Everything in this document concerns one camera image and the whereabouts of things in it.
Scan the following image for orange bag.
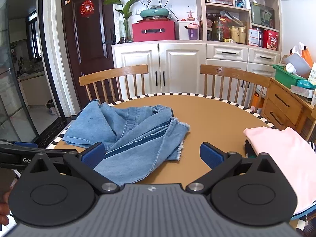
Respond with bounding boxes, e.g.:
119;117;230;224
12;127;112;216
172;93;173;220
289;42;314;67

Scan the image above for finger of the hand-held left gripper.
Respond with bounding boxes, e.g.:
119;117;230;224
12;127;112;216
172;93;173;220
0;139;39;150

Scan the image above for white cabinet with shelves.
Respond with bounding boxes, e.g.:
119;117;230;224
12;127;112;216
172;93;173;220
106;0;282;104

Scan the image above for white box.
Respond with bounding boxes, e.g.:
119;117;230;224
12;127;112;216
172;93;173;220
178;21;199;40

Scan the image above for teal pot with bare branches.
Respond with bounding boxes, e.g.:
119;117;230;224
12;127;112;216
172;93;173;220
134;0;174;22

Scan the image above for wooden drawer cabinet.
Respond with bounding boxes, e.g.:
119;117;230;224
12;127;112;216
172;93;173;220
260;76;316;141

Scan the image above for kitchen counter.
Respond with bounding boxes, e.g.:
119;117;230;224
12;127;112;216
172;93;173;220
17;71;47;106

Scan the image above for dark wooden door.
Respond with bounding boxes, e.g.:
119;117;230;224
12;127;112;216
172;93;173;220
62;0;116;119

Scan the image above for glass sliding door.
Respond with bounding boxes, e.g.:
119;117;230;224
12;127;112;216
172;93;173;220
0;0;53;142

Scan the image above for glass jar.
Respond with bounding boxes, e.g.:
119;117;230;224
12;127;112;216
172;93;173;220
212;17;224;41

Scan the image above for grey board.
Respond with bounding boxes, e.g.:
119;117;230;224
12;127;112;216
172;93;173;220
284;53;312;78

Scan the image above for folded pink cloth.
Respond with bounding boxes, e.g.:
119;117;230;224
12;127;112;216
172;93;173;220
243;126;316;215

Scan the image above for white bottle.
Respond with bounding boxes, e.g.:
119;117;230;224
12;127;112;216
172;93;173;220
285;63;297;76

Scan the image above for green transparent box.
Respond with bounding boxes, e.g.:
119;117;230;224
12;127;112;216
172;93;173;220
250;1;275;27

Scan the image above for red storage box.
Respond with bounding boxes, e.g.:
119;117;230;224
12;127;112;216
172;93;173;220
132;20;176;42

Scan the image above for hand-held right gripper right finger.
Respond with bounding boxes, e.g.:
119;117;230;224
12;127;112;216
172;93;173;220
186;142;282;193

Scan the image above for yellow jar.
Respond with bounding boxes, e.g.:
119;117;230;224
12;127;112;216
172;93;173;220
231;26;246;43

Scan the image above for white and blue carton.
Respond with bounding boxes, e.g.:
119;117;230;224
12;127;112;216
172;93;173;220
249;28;260;46

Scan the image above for wooden spindle chair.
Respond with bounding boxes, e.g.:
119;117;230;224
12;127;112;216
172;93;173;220
199;64;271;109
78;65;149;104

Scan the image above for green plastic basket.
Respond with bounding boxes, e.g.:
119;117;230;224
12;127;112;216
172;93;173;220
272;64;316;89

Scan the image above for green plant in glass vase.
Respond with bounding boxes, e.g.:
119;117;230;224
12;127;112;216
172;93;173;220
103;0;144;43

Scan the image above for shoes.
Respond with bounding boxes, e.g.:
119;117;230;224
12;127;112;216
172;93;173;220
46;99;58;115

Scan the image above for person's left hand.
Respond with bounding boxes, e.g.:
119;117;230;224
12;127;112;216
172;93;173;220
0;169;17;226

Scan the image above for purple drinking bottle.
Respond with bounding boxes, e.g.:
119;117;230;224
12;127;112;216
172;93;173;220
187;22;200;40

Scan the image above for tissue box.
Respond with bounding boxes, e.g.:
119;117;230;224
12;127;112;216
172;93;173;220
291;85;315;99

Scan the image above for red door ornament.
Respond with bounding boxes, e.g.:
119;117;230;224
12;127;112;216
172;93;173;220
79;0;95;18

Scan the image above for teal packet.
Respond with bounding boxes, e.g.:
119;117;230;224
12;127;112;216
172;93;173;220
296;79;316;90

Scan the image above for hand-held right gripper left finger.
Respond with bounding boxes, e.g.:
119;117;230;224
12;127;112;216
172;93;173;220
23;142;120;195

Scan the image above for brown table mat checked border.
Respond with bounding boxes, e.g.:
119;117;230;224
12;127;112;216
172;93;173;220
46;92;316;237

